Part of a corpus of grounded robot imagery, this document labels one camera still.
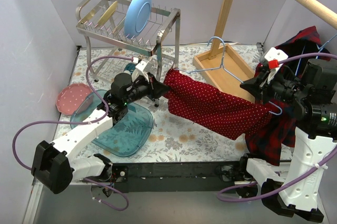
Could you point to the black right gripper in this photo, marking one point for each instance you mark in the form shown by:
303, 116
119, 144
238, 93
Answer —
262, 82

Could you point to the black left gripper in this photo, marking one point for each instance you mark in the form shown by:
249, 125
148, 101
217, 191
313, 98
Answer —
152, 86

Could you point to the red polka dot cloth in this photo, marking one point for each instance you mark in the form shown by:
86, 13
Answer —
203, 104

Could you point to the red plaid skirt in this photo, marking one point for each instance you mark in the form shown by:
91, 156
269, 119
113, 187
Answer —
284, 129

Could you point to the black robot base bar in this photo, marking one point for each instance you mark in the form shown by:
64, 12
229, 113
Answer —
176, 176

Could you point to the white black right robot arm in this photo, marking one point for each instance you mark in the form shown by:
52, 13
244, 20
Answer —
315, 138

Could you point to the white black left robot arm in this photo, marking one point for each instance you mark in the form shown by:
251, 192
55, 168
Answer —
55, 164

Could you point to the floral tablecloth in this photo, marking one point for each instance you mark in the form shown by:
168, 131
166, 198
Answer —
173, 138

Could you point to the clear blue glass tray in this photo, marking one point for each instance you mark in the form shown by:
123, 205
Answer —
128, 136

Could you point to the light blue plate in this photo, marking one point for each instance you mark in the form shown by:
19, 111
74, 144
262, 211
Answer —
137, 17

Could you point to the pink polka dot plate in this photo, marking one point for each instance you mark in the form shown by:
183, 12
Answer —
74, 98

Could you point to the cream yellow plate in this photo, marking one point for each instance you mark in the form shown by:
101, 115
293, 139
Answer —
107, 14

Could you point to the steel dish rack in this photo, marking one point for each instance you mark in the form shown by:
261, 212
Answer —
148, 43

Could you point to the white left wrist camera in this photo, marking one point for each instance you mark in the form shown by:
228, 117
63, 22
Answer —
142, 69

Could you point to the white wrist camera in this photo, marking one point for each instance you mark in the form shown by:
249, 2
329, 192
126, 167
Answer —
272, 59
142, 69

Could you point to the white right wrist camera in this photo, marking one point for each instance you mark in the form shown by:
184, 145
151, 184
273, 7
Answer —
272, 59

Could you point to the wooden clothes rack frame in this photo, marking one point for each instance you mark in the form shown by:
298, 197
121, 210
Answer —
233, 61

